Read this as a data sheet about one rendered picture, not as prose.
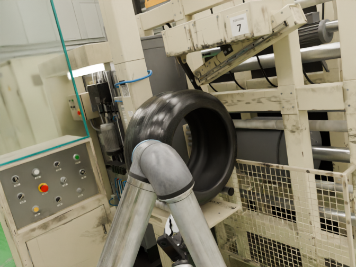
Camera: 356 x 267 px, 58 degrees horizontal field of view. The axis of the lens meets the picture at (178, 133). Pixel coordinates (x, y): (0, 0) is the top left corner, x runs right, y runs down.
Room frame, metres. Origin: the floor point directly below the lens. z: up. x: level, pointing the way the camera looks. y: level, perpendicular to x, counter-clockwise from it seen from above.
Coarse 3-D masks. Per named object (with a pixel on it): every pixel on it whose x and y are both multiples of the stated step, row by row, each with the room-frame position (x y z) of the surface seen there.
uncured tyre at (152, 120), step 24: (168, 96) 1.47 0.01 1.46; (192, 96) 1.48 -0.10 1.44; (144, 120) 1.43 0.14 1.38; (168, 120) 1.37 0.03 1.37; (192, 120) 1.81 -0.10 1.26; (216, 120) 1.74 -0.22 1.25; (168, 144) 1.34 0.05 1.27; (192, 144) 1.82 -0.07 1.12; (216, 144) 1.76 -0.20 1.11; (192, 168) 1.76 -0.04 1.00; (216, 168) 1.69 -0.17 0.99; (216, 192) 1.48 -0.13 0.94
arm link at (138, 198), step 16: (144, 144) 0.99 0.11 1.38; (128, 176) 0.97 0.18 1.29; (144, 176) 0.93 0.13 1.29; (128, 192) 0.94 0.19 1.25; (144, 192) 0.93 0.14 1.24; (128, 208) 0.92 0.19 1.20; (144, 208) 0.92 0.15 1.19; (112, 224) 0.93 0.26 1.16; (128, 224) 0.90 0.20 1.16; (144, 224) 0.92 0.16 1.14; (112, 240) 0.90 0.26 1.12; (128, 240) 0.89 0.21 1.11; (112, 256) 0.88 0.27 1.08; (128, 256) 0.89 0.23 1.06
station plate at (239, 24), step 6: (234, 18) 1.45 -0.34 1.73; (240, 18) 1.42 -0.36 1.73; (246, 18) 1.40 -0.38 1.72; (234, 24) 1.45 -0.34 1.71; (240, 24) 1.43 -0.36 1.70; (246, 24) 1.40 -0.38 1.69; (234, 30) 1.45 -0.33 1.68; (240, 30) 1.43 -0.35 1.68; (246, 30) 1.40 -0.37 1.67; (234, 36) 1.46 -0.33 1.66
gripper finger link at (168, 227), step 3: (168, 219) 1.20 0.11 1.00; (168, 222) 1.19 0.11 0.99; (165, 225) 1.19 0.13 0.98; (168, 225) 1.18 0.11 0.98; (171, 225) 1.19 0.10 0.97; (165, 228) 1.18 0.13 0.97; (168, 228) 1.17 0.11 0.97; (171, 228) 1.18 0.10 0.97; (165, 231) 1.17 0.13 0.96; (168, 231) 1.17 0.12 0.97; (171, 231) 1.16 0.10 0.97; (168, 234) 1.16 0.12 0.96; (171, 234) 1.16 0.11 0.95
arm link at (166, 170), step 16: (160, 144) 0.92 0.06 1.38; (144, 160) 0.89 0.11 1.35; (160, 160) 0.86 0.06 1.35; (176, 160) 0.86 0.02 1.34; (160, 176) 0.83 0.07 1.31; (176, 176) 0.83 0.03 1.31; (160, 192) 0.83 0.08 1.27; (176, 192) 0.81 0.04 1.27; (192, 192) 0.86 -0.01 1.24; (176, 208) 0.83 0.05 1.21; (192, 208) 0.84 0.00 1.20; (176, 224) 0.85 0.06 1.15; (192, 224) 0.83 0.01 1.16; (192, 240) 0.83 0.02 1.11; (208, 240) 0.84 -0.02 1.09; (192, 256) 0.85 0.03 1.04; (208, 256) 0.83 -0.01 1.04
